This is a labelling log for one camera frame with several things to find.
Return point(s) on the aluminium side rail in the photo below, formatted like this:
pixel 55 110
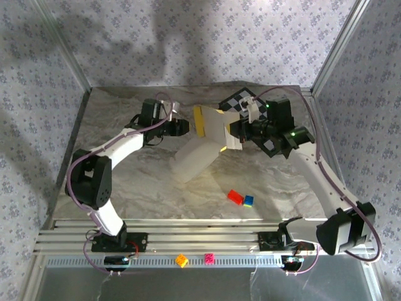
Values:
pixel 327 135
pixel 72 141

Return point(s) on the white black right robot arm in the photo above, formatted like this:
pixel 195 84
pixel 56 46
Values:
pixel 322 185

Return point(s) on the black left circuit board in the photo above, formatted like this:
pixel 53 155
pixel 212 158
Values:
pixel 114 260

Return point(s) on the blue green toy brick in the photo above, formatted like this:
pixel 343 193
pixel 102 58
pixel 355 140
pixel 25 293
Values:
pixel 249 200

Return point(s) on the black right circuit board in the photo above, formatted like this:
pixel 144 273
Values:
pixel 291 261

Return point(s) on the red toy brick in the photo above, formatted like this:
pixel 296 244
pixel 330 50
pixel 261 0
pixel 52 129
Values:
pixel 235 197

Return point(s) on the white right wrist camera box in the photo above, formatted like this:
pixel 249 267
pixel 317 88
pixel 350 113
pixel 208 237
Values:
pixel 252 109

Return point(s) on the glossy metal panel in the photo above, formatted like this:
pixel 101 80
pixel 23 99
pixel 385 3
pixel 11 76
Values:
pixel 188 285

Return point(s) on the black white chessboard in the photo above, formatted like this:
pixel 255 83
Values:
pixel 233 102

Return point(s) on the pink toy brick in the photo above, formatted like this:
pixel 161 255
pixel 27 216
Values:
pixel 209 258

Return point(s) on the white yellow paper box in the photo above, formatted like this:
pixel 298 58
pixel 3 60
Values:
pixel 194 156

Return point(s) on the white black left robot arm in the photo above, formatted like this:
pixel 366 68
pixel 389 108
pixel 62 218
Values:
pixel 122 145

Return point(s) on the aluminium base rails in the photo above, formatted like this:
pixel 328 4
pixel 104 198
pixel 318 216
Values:
pixel 203 238

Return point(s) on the orange toy brick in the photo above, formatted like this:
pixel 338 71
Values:
pixel 181 260

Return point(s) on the black circuit board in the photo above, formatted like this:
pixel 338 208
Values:
pixel 291 261
pixel 114 260

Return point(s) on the aluminium frame post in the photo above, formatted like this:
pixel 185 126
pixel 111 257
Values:
pixel 338 44
pixel 64 44

